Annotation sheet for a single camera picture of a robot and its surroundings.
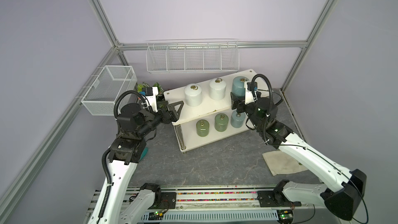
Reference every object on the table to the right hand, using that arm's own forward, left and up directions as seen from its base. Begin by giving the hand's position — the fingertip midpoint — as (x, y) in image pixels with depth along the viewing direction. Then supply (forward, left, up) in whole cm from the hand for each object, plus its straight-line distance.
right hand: (240, 91), depth 70 cm
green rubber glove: (-22, +43, -16) cm, 51 cm away
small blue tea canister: (-1, -2, -23) cm, 23 cm away
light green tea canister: (-2, +7, -23) cm, 24 cm away
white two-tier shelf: (-12, +16, -3) cm, 20 cm away
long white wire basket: (+38, +24, -7) cm, 46 cm away
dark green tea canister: (-5, +18, -24) cm, 30 cm away
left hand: (-9, +28, +2) cm, 30 cm away
